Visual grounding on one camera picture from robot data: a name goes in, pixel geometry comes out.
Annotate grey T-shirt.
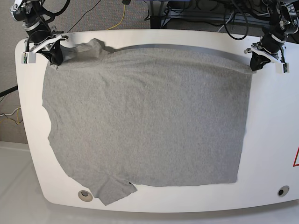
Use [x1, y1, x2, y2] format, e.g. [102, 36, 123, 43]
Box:
[43, 39, 252, 205]

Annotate white and yellow floor cables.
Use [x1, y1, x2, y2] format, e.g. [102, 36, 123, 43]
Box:
[0, 106, 23, 126]

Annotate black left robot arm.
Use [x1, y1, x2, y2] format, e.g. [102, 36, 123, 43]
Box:
[244, 0, 299, 73]

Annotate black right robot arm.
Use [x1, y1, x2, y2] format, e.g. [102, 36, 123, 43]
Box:
[10, 0, 70, 65]

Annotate white cable near frame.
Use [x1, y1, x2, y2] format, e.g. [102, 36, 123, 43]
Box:
[217, 11, 235, 33]

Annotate left table cable grommet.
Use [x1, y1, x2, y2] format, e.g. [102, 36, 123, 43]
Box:
[78, 190, 93, 202]

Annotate right table cable grommet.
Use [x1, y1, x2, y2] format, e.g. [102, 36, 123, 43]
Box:
[278, 185, 290, 197]

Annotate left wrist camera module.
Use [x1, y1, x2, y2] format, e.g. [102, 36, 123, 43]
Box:
[275, 63, 289, 74]

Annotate aluminium frame rail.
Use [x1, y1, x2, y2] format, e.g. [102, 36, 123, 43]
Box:
[169, 11, 269, 26]

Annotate yellow cable on floor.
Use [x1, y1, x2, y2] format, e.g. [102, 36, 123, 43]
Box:
[107, 4, 126, 31]

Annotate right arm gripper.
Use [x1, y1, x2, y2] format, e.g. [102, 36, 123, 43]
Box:
[24, 26, 69, 66]

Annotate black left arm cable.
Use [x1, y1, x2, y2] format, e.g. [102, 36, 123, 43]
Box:
[39, 0, 71, 17]

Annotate black rod at left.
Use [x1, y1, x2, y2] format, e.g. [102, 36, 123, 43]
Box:
[0, 85, 18, 97]

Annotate black table leg post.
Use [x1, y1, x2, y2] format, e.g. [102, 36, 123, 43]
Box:
[147, 0, 162, 29]

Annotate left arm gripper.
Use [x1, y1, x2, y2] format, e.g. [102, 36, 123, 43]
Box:
[244, 32, 285, 71]

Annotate red triangle warning sticker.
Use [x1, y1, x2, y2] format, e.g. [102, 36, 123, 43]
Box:
[293, 148, 299, 167]

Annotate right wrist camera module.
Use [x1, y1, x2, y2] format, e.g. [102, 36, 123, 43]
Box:
[21, 52, 36, 64]

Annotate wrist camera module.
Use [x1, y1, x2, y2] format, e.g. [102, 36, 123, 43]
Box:
[275, 63, 289, 74]
[21, 52, 36, 64]

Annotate table cable grommet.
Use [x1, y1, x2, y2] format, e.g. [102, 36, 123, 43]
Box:
[278, 185, 290, 197]
[78, 190, 93, 202]

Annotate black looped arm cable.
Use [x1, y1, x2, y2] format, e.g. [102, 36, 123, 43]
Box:
[223, 7, 249, 41]

